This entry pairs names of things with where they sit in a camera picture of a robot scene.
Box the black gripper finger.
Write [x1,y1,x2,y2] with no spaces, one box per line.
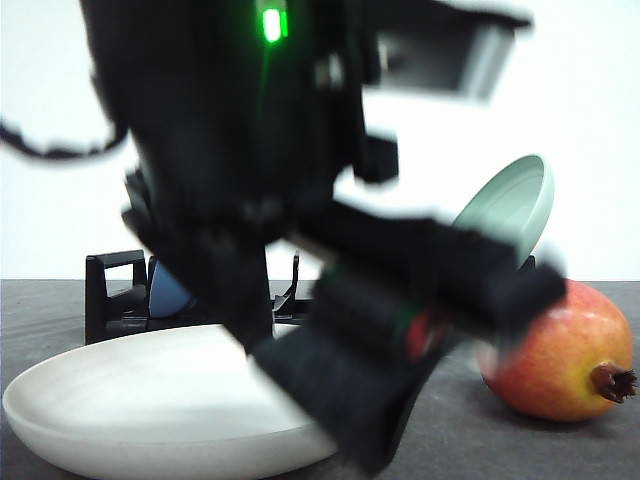
[252,268,456,476]
[291,198,567,342]

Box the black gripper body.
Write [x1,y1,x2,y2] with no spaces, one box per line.
[80,0,400,351]

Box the red yellow pomegranate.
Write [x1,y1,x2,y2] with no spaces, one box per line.
[480,280,639,422]

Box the white plate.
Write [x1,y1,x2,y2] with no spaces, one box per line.
[2,323,337,478]

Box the green plate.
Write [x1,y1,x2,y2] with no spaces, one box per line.
[452,154,555,267]

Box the blue plate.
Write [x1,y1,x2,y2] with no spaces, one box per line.
[150,259,196,317]

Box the black plate rack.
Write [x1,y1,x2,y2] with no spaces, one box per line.
[85,250,537,346]

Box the black cable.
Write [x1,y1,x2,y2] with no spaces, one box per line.
[0,123,130,157]

